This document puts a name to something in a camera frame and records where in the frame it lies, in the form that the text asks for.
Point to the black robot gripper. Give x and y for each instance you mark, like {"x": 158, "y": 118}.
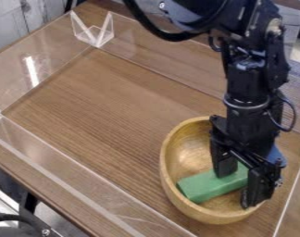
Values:
{"x": 242, "y": 136}

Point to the green rectangular block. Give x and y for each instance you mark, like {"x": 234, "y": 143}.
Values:
{"x": 203, "y": 185}

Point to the brown wooden bowl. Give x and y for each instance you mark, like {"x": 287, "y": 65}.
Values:
{"x": 183, "y": 157}

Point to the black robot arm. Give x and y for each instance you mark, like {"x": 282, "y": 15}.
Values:
{"x": 246, "y": 32}

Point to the clear acrylic tray wall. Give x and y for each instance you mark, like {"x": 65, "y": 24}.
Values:
{"x": 103, "y": 125}

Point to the black table leg bracket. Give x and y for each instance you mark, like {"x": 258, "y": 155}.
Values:
{"x": 32, "y": 223}

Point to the clear acrylic corner bracket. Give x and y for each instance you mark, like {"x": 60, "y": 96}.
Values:
{"x": 95, "y": 36}

